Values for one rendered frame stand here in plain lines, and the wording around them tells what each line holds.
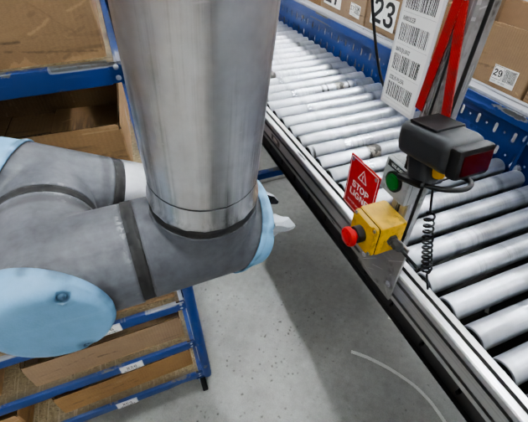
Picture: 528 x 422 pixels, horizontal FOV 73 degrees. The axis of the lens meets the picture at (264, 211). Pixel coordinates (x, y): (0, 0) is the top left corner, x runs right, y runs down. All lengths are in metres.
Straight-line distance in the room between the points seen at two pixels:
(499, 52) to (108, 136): 1.08
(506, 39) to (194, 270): 1.14
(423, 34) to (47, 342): 0.58
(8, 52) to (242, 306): 1.24
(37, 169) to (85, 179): 0.04
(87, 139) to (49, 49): 0.14
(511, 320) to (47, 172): 0.75
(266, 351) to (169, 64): 1.36
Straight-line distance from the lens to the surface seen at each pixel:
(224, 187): 0.24
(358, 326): 1.58
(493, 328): 0.78
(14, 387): 1.25
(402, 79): 0.65
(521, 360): 0.76
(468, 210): 1.00
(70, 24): 0.62
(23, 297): 0.29
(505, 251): 0.93
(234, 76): 0.19
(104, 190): 0.40
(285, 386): 1.43
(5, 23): 0.62
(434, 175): 0.57
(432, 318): 0.75
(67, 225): 0.32
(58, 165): 0.40
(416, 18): 0.63
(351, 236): 0.68
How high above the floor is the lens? 1.33
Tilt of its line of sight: 42 degrees down
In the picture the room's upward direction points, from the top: straight up
